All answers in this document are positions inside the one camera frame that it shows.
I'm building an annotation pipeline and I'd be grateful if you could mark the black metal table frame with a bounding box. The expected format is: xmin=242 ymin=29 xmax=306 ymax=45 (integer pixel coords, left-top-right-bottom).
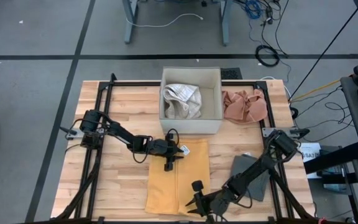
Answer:
xmin=53 ymin=73 xmax=316 ymax=224

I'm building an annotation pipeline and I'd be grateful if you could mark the black perforated floor mat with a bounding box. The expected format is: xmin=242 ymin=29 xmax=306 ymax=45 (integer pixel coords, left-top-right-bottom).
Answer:
xmin=221 ymin=67 xmax=243 ymax=80

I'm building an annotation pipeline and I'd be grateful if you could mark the white printed paper label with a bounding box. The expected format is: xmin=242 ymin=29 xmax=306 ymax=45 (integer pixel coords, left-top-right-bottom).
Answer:
xmin=299 ymin=142 xmax=323 ymax=180

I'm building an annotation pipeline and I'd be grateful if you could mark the beige fabric storage box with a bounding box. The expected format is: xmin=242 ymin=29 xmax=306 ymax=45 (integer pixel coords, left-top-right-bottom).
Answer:
xmin=158 ymin=66 xmax=224 ymax=135

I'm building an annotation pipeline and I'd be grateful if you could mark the black cart beam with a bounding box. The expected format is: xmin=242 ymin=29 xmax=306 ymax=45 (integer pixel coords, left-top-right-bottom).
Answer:
xmin=303 ymin=141 xmax=358 ymax=175

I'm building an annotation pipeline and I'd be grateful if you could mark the blue cable bundle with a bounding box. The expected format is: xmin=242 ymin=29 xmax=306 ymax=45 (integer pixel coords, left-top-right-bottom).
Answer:
xmin=244 ymin=0 xmax=262 ymax=20

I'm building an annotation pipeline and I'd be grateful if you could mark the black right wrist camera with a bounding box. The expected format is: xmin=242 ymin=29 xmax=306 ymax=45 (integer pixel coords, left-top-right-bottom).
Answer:
xmin=191 ymin=179 xmax=204 ymax=193

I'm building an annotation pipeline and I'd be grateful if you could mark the grey desk leg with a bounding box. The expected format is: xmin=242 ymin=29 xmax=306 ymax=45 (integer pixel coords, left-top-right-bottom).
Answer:
xmin=219 ymin=0 xmax=231 ymax=47
xmin=122 ymin=0 xmax=140 ymax=44

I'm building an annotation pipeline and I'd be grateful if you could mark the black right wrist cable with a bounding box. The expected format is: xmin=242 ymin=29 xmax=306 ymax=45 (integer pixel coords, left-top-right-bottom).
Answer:
xmin=234 ymin=189 xmax=254 ymax=209

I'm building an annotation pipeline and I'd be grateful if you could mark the long straight black pole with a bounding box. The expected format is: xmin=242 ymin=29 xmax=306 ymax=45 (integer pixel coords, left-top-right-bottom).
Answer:
xmin=287 ymin=0 xmax=358 ymax=102

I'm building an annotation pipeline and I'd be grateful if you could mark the dark grey waffle towel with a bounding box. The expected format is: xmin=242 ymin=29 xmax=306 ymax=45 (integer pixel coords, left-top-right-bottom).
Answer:
xmin=230 ymin=154 xmax=272 ymax=202

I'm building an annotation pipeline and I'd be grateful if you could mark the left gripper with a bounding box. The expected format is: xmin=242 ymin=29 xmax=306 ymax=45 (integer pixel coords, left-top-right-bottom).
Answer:
xmin=149 ymin=133 xmax=185 ymax=172

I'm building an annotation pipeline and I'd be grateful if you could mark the black power adapter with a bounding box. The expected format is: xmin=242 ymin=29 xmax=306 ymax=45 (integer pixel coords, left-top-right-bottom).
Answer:
xmin=264 ymin=4 xmax=275 ymax=26

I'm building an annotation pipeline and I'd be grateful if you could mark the coiled black cable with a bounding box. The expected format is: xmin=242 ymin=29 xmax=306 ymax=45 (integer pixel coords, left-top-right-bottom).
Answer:
xmin=254 ymin=44 xmax=281 ymax=68

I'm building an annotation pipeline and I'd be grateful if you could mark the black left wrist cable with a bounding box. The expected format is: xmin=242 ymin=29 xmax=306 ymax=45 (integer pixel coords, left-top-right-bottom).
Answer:
xmin=132 ymin=128 xmax=180 ymax=164

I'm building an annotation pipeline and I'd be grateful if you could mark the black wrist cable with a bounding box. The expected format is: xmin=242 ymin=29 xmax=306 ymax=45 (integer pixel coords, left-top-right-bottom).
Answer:
xmin=234 ymin=189 xmax=254 ymax=209
xmin=132 ymin=128 xmax=180 ymax=164

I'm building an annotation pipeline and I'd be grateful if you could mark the white plaid towel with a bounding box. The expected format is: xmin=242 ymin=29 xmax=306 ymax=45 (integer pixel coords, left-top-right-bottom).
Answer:
xmin=162 ymin=83 xmax=203 ymax=119

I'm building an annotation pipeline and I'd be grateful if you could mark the yellow cable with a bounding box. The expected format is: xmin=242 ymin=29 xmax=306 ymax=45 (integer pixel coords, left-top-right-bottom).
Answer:
xmin=289 ymin=63 xmax=358 ymax=103

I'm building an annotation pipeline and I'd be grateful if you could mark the white floor cable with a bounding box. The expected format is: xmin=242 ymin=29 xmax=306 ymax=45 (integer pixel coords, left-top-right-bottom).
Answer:
xmin=126 ymin=12 xmax=204 ymax=29

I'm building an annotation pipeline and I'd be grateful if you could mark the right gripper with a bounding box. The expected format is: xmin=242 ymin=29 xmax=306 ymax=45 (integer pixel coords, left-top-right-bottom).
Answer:
xmin=185 ymin=187 xmax=238 ymax=223

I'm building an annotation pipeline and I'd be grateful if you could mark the salmon pink towel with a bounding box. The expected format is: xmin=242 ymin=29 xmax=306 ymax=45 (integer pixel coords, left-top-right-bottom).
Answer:
xmin=222 ymin=89 xmax=269 ymax=124

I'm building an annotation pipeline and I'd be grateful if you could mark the mustard yellow towel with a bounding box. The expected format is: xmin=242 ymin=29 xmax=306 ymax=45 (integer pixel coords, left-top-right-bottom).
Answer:
xmin=144 ymin=139 xmax=211 ymax=217

